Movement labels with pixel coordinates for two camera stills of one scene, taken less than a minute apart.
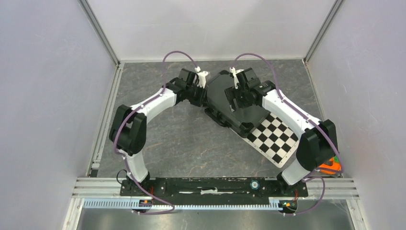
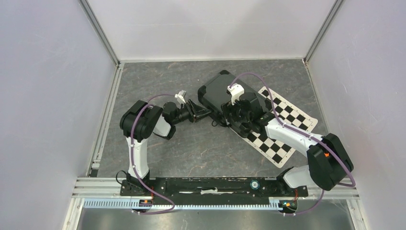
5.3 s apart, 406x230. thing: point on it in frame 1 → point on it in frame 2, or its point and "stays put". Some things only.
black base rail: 213,190 stays put
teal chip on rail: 254,184 stays put
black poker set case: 242,119 stays put
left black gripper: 203,100 → 199,111
